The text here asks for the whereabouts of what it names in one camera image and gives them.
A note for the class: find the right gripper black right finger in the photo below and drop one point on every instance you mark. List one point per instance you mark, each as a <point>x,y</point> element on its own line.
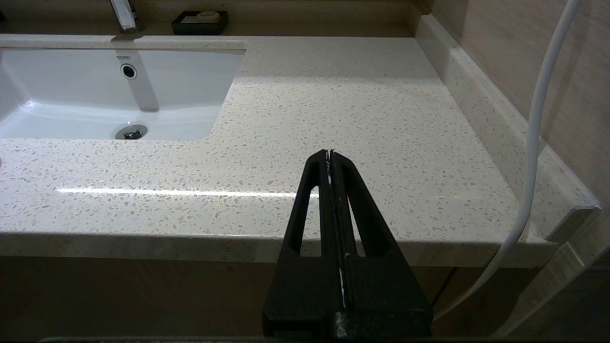
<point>386,295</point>

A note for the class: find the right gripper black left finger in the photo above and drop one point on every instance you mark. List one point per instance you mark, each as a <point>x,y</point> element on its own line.
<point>293,295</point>

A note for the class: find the brown vanity cabinet front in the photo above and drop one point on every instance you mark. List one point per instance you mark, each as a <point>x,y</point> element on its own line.
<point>143,295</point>

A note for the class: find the chrome sink drain plug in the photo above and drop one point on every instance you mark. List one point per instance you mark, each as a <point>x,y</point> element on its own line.
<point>131,132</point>

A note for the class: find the black soap dish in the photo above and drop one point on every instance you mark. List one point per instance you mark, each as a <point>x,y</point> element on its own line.
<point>195,28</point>

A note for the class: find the white ceramic sink basin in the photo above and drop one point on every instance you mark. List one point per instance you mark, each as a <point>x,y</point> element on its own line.
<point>95,90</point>

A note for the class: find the round beige soap bar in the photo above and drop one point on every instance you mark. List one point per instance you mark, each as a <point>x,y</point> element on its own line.
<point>205,17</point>

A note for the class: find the chrome basin faucet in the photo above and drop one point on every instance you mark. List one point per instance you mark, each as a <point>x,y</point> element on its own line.
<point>125,14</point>

